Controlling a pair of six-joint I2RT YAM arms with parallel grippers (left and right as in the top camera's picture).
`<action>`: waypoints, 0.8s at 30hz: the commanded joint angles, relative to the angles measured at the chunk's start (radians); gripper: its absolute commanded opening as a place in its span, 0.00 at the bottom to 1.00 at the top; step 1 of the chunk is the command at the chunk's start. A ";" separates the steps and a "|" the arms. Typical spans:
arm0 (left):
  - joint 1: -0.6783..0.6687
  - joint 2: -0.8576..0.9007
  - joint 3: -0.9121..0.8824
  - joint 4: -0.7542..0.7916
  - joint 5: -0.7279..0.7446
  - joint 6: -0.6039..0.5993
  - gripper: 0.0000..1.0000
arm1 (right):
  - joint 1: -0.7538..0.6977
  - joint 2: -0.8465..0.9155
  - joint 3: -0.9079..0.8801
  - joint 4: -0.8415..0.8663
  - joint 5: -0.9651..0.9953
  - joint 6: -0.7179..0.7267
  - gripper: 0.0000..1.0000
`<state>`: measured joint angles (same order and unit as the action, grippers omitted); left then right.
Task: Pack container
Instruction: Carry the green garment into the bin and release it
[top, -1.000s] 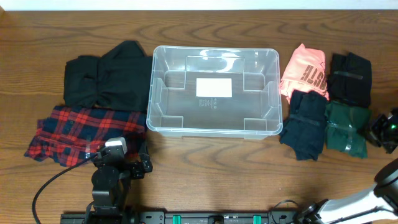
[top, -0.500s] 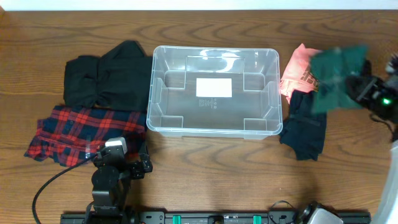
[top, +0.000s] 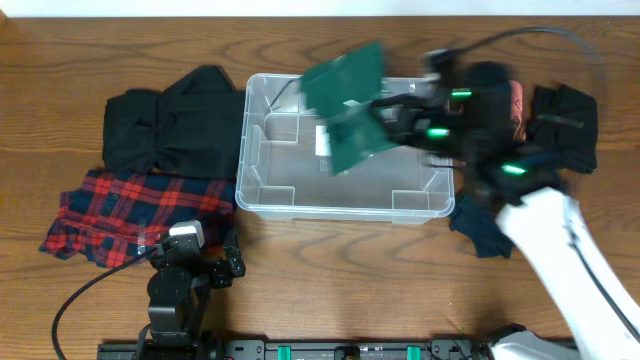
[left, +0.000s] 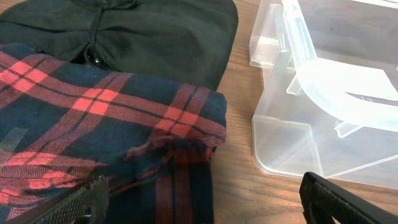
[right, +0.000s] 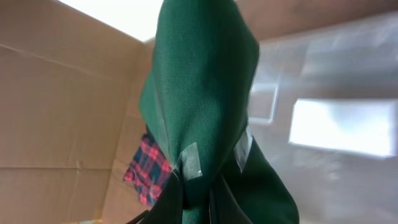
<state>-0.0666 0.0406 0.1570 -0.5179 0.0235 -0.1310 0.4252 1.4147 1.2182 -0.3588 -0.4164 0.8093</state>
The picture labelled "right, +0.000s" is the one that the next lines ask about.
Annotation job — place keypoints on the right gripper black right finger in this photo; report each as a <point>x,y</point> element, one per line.
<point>224,209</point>

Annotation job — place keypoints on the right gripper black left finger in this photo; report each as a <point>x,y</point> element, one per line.
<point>168,208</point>

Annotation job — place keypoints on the red navy plaid shirt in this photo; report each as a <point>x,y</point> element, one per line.
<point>148,171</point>

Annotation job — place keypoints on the green garment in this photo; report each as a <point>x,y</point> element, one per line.
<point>195,104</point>

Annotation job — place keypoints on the clear plastic storage bin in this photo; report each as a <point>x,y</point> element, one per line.
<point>323,110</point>

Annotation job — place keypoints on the cardboard side wall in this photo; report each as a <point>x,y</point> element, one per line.
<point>67,82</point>

